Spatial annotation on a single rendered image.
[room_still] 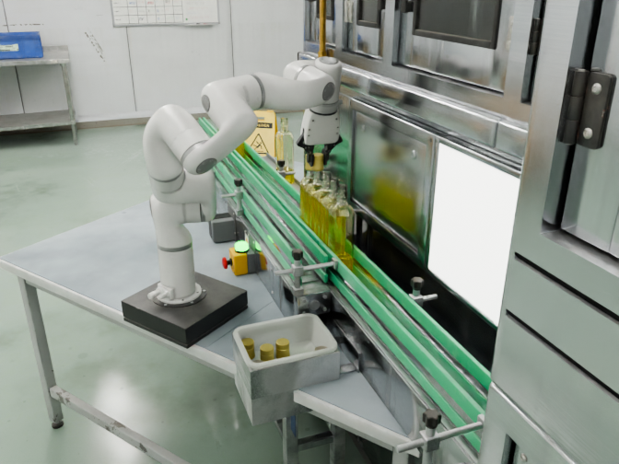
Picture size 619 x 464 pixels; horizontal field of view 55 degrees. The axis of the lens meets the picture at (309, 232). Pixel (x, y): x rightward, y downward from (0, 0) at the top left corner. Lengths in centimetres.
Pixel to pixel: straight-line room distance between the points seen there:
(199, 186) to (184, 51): 595
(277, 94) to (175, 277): 58
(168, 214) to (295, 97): 46
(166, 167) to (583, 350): 105
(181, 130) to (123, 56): 599
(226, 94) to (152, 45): 601
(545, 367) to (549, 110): 24
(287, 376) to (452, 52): 81
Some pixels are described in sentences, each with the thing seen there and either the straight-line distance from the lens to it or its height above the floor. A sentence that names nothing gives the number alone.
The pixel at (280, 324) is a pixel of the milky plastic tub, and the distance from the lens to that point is 152.
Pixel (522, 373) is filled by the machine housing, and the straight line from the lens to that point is 64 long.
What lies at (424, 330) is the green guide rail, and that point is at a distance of 135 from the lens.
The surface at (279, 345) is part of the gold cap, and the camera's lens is 147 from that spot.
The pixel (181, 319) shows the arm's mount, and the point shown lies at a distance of 161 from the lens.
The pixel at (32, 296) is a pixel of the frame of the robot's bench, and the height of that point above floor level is 59.
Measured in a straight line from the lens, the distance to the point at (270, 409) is 145.
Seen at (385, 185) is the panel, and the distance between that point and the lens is 160.
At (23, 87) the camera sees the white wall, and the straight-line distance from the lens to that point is 736.
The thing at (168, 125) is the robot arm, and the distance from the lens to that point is 135.
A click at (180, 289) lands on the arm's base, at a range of 167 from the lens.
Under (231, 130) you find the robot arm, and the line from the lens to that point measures 129.
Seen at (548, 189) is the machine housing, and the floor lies 147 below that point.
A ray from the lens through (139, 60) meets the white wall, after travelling 733.
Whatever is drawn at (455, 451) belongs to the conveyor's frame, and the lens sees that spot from 116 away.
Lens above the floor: 165
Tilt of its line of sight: 24 degrees down
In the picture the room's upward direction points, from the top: straight up
